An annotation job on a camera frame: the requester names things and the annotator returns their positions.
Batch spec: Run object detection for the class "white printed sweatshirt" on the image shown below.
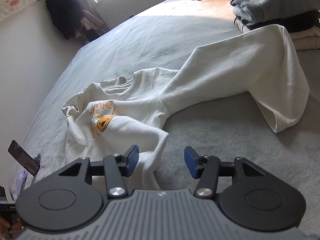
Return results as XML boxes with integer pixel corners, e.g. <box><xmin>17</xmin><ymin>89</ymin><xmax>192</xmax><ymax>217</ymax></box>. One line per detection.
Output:
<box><xmin>61</xmin><ymin>24</ymin><xmax>310</xmax><ymax>190</ymax></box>

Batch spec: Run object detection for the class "dark hanging coat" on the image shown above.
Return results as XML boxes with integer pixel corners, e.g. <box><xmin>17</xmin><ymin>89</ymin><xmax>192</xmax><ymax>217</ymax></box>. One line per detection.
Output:
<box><xmin>45</xmin><ymin>0</ymin><xmax>85</xmax><ymax>40</ymax></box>

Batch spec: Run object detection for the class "pink hanging garment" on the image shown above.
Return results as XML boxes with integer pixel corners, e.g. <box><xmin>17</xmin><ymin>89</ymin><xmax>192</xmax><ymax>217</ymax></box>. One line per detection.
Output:
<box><xmin>80</xmin><ymin>9</ymin><xmax>104</xmax><ymax>32</ymax></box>

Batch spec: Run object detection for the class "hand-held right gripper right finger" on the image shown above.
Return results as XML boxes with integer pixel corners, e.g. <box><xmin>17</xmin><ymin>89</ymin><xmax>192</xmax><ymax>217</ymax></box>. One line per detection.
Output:
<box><xmin>184</xmin><ymin>146</ymin><xmax>266</xmax><ymax>198</ymax></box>

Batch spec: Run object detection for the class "lavender cloth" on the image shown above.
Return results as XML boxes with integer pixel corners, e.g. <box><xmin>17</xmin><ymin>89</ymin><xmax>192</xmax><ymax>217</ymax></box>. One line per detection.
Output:
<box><xmin>9</xmin><ymin>169</ymin><xmax>28</xmax><ymax>202</ymax></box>

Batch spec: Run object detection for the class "black phone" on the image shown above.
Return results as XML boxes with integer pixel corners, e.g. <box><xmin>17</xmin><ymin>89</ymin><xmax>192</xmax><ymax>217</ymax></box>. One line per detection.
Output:
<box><xmin>7</xmin><ymin>140</ymin><xmax>40</xmax><ymax>177</ymax></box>

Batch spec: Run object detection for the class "black folded garment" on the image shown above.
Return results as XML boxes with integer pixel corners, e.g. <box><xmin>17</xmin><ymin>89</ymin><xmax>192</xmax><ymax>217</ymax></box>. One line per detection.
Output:
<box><xmin>234</xmin><ymin>10</ymin><xmax>320</xmax><ymax>34</ymax></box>

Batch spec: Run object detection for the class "wall unit with cloth cover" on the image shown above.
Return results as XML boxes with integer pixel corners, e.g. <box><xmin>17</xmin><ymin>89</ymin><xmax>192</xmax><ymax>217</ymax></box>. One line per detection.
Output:
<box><xmin>0</xmin><ymin>0</ymin><xmax>35</xmax><ymax>22</ymax></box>

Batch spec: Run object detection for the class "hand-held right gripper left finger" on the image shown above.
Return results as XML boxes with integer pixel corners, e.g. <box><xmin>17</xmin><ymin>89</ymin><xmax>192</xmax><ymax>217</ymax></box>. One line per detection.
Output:
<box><xmin>58</xmin><ymin>145</ymin><xmax>139</xmax><ymax>198</ymax></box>

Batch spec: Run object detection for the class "bed with grey sheet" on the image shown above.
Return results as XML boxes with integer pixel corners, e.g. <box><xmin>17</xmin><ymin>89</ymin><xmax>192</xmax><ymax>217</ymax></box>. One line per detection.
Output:
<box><xmin>9</xmin><ymin>0</ymin><xmax>320</xmax><ymax>230</ymax></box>

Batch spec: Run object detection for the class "person's left hand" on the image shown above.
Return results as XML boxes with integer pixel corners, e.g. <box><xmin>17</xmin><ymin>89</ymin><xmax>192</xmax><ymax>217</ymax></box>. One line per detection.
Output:
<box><xmin>0</xmin><ymin>216</ymin><xmax>23</xmax><ymax>236</ymax></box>

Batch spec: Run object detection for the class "grey folded sweater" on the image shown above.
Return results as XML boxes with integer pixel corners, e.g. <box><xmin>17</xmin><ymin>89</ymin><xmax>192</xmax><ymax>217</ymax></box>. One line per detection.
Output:
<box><xmin>230</xmin><ymin>0</ymin><xmax>320</xmax><ymax>27</ymax></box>

